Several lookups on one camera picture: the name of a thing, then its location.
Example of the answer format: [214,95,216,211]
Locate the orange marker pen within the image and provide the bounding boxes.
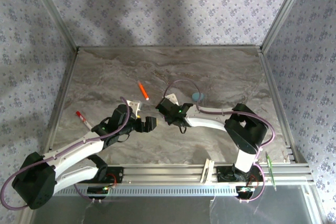
[137,80,150,102]

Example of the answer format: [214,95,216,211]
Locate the red capped marker pen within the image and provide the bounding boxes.
[76,111,94,132]

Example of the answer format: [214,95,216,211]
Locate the white clip block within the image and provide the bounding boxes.
[199,158,215,184]

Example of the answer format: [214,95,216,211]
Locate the left black controller box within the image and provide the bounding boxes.
[87,186,110,200]

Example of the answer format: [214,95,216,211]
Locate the black controller box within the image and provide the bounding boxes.
[87,186,110,200]
[235,185,256,199]

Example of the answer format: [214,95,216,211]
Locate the grey metal panel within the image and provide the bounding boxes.
[31,195,325,224]

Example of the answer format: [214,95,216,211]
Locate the right black controller box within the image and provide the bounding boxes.
[235,185,256,199]

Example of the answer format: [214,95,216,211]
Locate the green pen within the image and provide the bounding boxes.
[265,152,278,192]

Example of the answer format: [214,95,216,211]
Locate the right white camera bracket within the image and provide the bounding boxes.
[164,93,180,106]

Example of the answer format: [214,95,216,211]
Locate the white camera bracket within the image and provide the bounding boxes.
[164,93,180,106]
[125,99,143,112]

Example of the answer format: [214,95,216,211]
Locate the left white camera bracket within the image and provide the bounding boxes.
[125,99,143,112]

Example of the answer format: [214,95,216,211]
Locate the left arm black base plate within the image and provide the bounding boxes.
[97,166,124,184]

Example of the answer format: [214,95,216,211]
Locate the aluminium mounting rail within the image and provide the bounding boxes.
[27,163,314,186]

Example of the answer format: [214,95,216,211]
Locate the grey slotted cable duct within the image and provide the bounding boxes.
[54,185,239,197]

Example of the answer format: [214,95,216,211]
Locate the aluminium table end rail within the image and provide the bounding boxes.
[77,45,263,51]

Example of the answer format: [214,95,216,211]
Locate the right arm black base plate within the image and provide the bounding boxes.
[216,165,265,183]

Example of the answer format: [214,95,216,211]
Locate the aluminium table side rail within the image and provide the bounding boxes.
[36,48,80,166]
[258,48,300,164]

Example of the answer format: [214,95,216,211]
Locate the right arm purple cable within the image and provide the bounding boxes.
[163,80,276,204]

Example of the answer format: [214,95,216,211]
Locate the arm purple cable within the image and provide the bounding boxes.
[163,80,276,204]
[0,97,131,209]

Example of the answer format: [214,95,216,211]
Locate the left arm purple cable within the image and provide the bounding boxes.
[0,97,131,209]

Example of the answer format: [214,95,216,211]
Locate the aluminium frame post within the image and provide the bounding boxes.
[261,0,313,55]
[26,0,80,54]

